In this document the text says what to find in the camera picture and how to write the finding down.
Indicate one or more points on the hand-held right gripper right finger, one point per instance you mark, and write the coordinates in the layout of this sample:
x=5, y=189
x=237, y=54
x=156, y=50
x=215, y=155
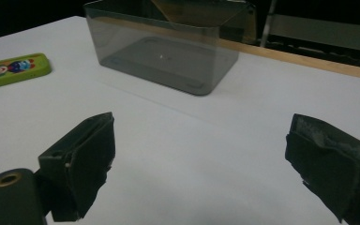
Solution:
x=334, y=162

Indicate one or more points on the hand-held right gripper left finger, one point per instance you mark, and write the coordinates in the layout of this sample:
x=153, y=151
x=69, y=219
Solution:
x=84, y=162

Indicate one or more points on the green cartoon pencil case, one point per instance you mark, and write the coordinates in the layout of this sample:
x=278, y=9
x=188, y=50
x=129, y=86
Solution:
x=11, y=71

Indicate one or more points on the transparent grey plastic box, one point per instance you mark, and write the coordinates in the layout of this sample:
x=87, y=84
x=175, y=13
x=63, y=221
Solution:
x=168, y=59

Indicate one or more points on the metal stand pole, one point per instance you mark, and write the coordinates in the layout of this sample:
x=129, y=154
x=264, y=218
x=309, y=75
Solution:
x=268, y=22

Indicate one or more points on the grey panel with dark rail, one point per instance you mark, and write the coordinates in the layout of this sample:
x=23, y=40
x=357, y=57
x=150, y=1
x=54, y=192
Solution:
x=325, y=40

